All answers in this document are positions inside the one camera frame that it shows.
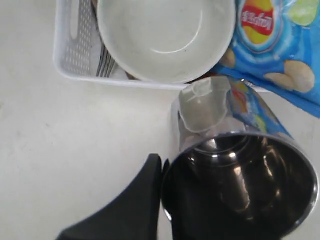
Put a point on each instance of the white perforated plastic basket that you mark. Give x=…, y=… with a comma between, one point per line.
x=77, y=47

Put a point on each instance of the stainless steel fork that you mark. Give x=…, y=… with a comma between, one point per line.
x=106, y=63

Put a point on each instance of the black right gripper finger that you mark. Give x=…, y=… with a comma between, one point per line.
x=132, y=215

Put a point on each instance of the blue chips bag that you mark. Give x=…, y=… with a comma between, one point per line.
x=276, y=46

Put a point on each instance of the white ceramic bowl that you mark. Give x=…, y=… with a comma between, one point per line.
x=166, y=41

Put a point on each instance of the stainless steel cup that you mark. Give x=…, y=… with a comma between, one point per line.
x=234, y=172

